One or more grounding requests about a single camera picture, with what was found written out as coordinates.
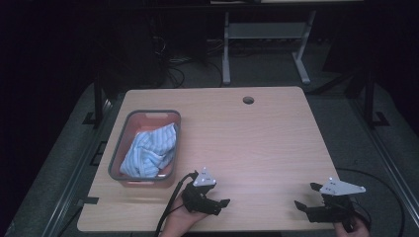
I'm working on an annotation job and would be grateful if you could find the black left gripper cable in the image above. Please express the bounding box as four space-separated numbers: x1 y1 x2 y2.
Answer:
153 171 200 237

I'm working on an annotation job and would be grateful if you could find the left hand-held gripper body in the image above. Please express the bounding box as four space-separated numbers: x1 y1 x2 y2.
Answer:
181 166 218 215

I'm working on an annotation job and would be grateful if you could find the pink basket with grey rim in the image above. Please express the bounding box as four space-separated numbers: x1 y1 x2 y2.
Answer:
108 109 182 190

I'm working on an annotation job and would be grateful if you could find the black metal post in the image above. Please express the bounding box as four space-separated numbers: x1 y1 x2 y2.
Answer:
82 70 112 126
361 67 391 130

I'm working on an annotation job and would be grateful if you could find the person's left hand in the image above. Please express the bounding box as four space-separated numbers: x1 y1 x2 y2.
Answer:
159 197 211 237

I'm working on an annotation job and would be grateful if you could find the aluminium frame rail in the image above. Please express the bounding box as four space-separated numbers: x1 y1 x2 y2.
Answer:
42 95 125 237
348 97 419 219

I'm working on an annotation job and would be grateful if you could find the blue striped cloth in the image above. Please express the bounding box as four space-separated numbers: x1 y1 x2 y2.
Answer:
119 122 179 179

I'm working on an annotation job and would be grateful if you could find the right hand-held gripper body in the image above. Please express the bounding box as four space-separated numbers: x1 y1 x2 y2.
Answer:
305 176 367 225

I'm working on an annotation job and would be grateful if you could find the grey metal stand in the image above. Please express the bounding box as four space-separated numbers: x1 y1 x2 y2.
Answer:
221 9 318 87

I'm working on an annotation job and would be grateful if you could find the person's right hand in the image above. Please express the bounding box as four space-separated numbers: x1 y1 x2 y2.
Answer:
332 215 371 237

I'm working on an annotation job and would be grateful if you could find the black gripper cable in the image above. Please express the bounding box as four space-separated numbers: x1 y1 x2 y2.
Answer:
335 167 406 237
153 171 200 237

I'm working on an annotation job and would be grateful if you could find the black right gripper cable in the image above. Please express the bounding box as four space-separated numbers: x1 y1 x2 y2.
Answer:
335 167 406 237

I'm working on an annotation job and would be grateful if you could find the bundle of floor cables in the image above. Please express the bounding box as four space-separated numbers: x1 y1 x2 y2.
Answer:
151 34 225 90

